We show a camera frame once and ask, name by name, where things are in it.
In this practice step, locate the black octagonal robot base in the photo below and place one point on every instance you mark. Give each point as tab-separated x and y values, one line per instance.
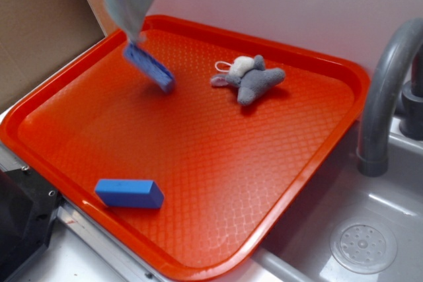
29	207

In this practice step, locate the red plastic tray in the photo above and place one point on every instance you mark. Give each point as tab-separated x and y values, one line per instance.
227	171

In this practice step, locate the grey plush toy animal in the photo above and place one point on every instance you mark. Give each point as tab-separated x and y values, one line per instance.
249	76

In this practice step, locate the grey toy sink basin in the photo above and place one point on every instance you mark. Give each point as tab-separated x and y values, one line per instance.
344	226

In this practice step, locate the grey curved faucet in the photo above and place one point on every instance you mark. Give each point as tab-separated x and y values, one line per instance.
396	86

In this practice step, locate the brown cardboard panel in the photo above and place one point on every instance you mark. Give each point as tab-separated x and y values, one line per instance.
38	37

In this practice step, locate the blue block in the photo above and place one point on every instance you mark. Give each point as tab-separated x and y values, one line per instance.
143	194
150	67

